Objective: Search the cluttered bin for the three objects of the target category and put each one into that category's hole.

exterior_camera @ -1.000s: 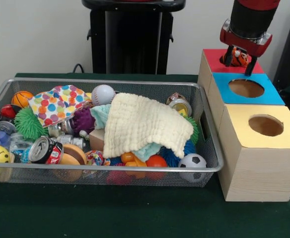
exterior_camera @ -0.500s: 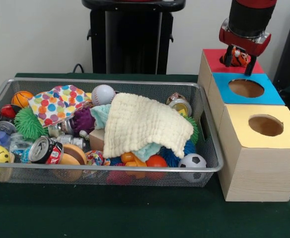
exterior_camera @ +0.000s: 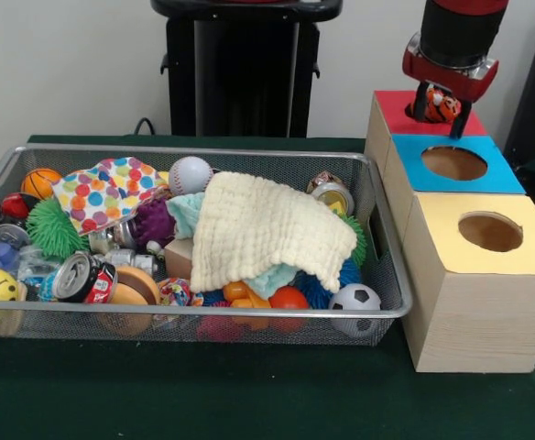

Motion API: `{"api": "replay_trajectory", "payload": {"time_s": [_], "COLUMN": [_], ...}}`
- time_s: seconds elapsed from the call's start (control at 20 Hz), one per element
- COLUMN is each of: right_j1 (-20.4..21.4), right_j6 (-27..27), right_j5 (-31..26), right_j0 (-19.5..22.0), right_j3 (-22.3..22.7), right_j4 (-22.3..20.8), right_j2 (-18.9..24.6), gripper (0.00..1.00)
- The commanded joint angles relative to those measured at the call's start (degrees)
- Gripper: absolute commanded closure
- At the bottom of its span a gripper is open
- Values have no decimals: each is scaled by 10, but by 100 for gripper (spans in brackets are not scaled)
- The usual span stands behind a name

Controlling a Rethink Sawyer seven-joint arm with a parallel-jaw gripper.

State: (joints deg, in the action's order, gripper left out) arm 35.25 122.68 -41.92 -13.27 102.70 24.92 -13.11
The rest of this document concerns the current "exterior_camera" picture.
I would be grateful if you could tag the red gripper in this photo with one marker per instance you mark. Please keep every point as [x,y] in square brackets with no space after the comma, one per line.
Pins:
[473,89]

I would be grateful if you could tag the orange striped tiger plush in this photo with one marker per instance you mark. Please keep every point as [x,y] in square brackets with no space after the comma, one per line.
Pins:
[441,109]

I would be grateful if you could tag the cream muslin cloth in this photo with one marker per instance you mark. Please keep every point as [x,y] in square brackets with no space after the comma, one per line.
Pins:
[267,229]

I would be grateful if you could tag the light blue muslin cloth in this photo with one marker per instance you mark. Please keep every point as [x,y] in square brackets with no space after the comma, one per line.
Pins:
[185,213]

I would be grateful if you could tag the plush hamburger toy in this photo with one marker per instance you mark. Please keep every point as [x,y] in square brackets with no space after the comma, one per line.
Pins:
[137,286]

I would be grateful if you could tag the polka dot cloth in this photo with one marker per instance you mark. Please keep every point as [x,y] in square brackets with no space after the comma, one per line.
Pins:
[98,197]

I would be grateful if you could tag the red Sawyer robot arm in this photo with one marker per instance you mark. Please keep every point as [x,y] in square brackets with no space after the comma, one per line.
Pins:
[460,32]

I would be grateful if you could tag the wooden box with three holes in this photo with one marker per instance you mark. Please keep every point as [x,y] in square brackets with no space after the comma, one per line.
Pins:
[478,321]

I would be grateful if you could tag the shallow mesh bin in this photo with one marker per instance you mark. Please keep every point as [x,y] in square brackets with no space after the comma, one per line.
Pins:
[249,327]

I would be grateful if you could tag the small soccer ball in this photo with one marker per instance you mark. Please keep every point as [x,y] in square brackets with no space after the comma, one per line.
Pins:
[355,297]

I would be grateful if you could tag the white toy baseball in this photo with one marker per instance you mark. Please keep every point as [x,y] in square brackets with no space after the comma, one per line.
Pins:
[191,175]

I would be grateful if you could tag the red soda can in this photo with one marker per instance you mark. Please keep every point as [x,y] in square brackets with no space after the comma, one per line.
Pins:
[84,278]

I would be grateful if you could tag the green spiky ball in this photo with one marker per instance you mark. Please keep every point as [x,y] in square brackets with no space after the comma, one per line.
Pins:
[50,227]

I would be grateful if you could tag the small orange basketball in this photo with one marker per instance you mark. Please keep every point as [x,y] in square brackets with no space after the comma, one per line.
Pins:
[38,183]

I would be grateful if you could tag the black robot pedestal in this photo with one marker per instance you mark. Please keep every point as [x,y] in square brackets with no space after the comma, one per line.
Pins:
[240,78]

